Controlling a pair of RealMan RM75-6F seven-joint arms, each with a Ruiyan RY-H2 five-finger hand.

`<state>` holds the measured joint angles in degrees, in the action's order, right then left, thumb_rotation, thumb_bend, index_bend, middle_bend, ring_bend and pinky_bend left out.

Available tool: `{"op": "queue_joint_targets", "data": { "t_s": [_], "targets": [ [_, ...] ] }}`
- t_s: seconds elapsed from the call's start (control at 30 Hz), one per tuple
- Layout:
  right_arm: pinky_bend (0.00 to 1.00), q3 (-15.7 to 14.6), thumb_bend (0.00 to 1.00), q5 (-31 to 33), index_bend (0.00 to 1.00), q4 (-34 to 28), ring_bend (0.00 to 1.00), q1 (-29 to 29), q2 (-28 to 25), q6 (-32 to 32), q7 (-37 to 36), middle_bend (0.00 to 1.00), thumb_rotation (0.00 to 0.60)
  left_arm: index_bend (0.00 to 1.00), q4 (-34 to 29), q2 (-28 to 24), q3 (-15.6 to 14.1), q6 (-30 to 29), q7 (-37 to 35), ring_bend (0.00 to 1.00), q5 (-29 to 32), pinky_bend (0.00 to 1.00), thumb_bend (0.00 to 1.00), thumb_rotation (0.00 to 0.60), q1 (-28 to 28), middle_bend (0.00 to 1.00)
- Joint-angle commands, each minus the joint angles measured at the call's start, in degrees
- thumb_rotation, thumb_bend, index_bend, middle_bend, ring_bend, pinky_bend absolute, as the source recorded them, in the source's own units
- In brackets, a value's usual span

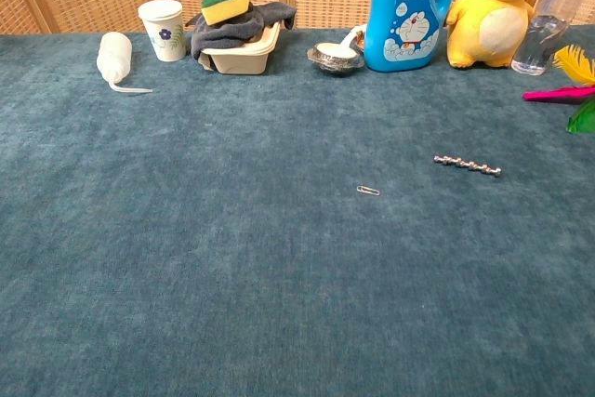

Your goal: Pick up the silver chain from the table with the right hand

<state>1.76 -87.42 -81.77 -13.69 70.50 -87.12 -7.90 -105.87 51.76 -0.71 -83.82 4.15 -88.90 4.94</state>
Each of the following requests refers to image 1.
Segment colourful feather shuttlecock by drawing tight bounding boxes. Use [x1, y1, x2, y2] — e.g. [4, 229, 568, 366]
[522, 44, 595, 135]

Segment clear water bottle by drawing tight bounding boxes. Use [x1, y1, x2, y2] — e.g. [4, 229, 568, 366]
[510, 0, 593, 76]

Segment white plastic spoon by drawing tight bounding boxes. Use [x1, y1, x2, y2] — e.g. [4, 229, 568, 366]
[337, 24, 368, 53]

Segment white squeeze wash bottle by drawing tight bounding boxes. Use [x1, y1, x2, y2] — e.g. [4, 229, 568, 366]
[96, 32, 154, 95]

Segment beige food container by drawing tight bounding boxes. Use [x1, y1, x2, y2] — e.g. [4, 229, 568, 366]
[200, 20, 283, 76]

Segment blue fabric tablecloth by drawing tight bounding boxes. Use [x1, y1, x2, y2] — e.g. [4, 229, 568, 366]
[0, 24, 595, 397]

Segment dark grey cloth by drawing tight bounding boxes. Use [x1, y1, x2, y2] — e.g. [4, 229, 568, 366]
[185, 1, 298, 68]

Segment blue detergent bottle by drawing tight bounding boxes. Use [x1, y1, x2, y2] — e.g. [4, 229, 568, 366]
[363, 0, 460, 73]

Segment yellow plush toy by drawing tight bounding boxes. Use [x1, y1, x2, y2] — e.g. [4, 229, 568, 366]
[444, 0, 544, 69]

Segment white flower-print paper cup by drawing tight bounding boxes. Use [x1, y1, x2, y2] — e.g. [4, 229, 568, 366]
[137, 0, 186, 63]

